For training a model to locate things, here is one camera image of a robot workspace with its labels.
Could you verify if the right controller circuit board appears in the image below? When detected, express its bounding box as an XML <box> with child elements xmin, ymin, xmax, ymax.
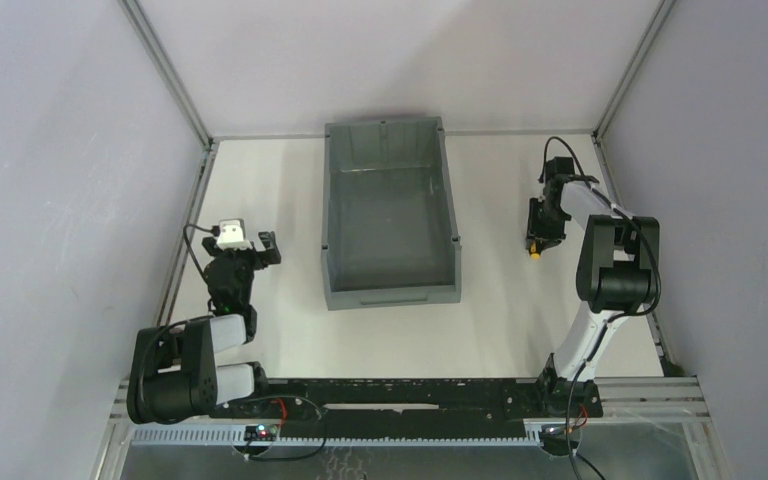
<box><xmin>538</xmin><ymin>425</ymin><xmax>580</xmax><ymax>457</ymax></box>

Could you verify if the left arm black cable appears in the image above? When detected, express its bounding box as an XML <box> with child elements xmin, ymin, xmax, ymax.
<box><xmin>182</xmin><ymin>223</ymin><xmax>221</xmax><ymax>293</ymax></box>

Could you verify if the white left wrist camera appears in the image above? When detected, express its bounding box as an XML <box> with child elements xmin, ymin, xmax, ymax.
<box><xmin>215</xmin><ymin>218</ymin><xmax>252</xmax><ymax>251</ymax></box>

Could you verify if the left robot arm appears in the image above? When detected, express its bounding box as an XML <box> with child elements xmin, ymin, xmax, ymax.
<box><xmin>126</xmin><ymin>231</ymin><xmax>281</xmax><ymax>424</ymax></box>

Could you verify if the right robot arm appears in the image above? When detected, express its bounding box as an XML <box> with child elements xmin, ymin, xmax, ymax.
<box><xmin>525</xmin><ymin>174</ymin><xmax>660</xmax><ymax>416</ymax></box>

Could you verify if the grey slotted cable duct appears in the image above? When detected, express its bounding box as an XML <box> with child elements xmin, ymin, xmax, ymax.
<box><xmin>131</xmin><ymin>424</ymin><xmax>542</xmax><ymax>447</ymax></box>

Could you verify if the yellow black screwdriver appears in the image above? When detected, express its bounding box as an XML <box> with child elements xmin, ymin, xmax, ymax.
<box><xmin>529</xmin><ymin>242</ymin><xmax>541</xmax><ymax>259</ymax></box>

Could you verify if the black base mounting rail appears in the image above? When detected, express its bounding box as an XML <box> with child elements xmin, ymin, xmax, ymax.
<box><xmin>211</xmin><ymin>378</ymin><xmax>604</xmax><ymax>438</ymax></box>

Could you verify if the controller circuit board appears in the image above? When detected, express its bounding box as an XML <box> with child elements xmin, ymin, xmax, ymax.
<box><xmin>538</xmin><ymin>425</ymin><xmax>580</xmax><ymax>457</ymax></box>
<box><xmin>244</xmin><ymin>424</ymin><xmax>280</xmax><ymax>443</ymax></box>

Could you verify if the left controller circuit board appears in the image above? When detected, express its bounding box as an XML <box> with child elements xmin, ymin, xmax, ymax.
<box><xmin>244</xmin><ymin>424</ymin><xmax>280</xmax><ymax>443</ymax></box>

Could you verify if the grey plastic bin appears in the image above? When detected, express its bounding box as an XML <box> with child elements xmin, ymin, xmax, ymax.
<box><xmin>321</xmin><ymin>117</ymin><xmax>462</xmax><ymax>311</ymax></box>

